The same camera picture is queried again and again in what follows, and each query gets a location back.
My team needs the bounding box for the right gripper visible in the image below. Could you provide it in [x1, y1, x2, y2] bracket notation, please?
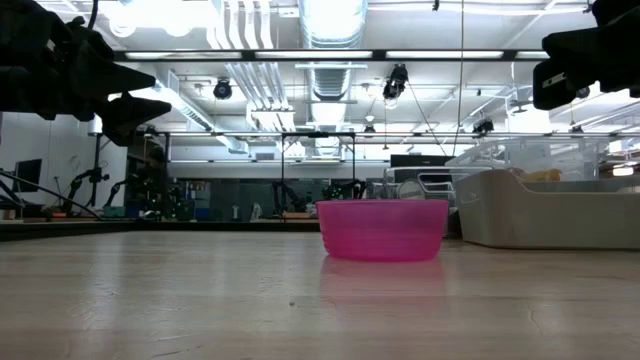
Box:
[532, 22, 640, 112]

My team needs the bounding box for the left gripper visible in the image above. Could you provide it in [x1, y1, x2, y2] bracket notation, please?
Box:
[0, 0, 173, 148]

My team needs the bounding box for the yellow snack bag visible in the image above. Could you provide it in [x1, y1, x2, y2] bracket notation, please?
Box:
[522, 168, 564, 184]

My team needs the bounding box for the pink plastic bowl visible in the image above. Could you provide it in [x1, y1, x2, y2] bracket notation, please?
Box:
[315, 198, 450, 264]

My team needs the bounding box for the clear plastic snack bin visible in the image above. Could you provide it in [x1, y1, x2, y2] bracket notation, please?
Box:
[446, 135, 619, 182]

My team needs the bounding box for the dark computer monitor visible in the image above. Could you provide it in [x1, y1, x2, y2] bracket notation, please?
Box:
[14, 158, 44, 194]

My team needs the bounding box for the clear plastic utensil tub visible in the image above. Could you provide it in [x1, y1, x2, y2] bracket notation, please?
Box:
[457, 168, 640, 251]

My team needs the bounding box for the wide dark screen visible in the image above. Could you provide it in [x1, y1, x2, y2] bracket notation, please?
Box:
[389, 153, 457, 169]

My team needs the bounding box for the white rectangular air duct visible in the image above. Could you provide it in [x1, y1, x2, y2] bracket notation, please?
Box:
[137, 68, 250, 155]

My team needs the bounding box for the black rig frame with posts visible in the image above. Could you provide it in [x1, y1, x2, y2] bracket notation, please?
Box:
[88, 129, 640, 201]

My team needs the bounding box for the black frame beam with lights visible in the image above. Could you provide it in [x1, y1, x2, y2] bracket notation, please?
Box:
[113, 48, 551, 63]

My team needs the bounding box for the round white ventilation duct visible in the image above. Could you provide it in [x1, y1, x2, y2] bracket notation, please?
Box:
[298, 0, 367, 157]

